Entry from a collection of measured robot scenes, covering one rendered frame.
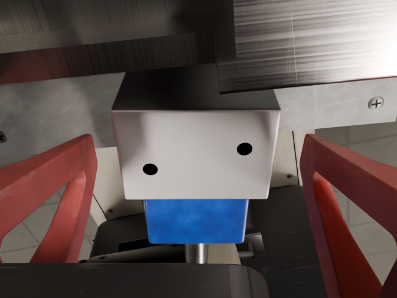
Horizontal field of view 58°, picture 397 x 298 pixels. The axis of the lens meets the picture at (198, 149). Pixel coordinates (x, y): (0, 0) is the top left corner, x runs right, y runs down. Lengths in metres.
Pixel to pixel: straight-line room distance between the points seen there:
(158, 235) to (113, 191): 0.77
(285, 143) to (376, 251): 0.96
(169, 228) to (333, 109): 0.09
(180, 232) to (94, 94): 0.07
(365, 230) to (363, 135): 0.46
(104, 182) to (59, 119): 0.73
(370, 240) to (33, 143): 1.52
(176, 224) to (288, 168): 0.74
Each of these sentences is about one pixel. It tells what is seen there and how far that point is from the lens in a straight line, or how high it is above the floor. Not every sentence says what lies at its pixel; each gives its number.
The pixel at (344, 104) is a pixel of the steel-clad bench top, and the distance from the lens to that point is 0.18.
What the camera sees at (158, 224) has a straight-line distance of 0.15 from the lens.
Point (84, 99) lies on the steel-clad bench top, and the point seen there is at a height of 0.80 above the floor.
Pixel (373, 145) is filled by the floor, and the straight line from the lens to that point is 1.29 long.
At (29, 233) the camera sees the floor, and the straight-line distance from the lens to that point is 1.58.
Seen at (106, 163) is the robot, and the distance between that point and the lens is 0.87.
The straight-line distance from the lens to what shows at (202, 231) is 0.16.
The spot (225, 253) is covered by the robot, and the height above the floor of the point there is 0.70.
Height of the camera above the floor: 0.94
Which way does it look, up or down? 54 degrees down
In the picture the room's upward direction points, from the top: 179 degrees clockwise
